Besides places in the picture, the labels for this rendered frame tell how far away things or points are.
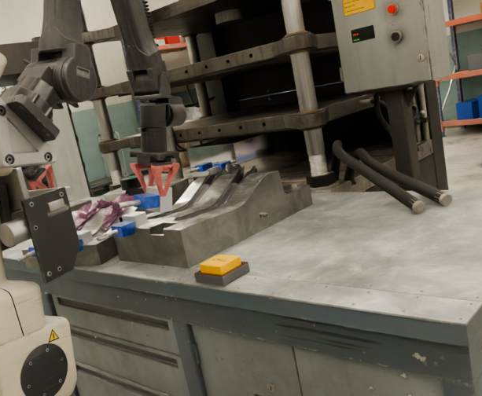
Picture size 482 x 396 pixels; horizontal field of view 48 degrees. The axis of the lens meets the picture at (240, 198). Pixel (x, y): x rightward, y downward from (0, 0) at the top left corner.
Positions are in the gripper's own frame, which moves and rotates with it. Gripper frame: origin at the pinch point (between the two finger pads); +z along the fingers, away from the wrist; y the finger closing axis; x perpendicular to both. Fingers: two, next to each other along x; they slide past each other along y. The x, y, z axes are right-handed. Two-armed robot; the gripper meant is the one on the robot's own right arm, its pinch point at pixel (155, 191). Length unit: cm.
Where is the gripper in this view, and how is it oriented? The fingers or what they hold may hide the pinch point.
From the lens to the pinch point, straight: 124.5
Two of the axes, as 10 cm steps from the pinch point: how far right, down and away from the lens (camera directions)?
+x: -6.6, 1.4, -7.4
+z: 0.0, 9.8, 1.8
